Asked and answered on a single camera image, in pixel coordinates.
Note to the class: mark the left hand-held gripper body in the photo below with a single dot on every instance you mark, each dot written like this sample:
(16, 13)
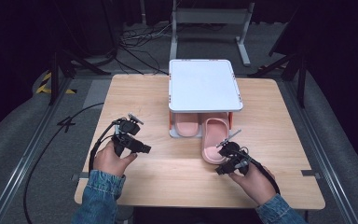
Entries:
(127, 133)

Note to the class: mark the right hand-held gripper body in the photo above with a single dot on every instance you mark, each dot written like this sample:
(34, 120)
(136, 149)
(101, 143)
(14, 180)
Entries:
(234, 154)

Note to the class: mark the person's right hand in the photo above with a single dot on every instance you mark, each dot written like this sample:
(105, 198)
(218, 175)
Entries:
(254, 185)

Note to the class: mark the person's left hand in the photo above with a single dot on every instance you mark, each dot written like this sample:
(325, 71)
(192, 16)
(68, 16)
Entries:
(112, 161)

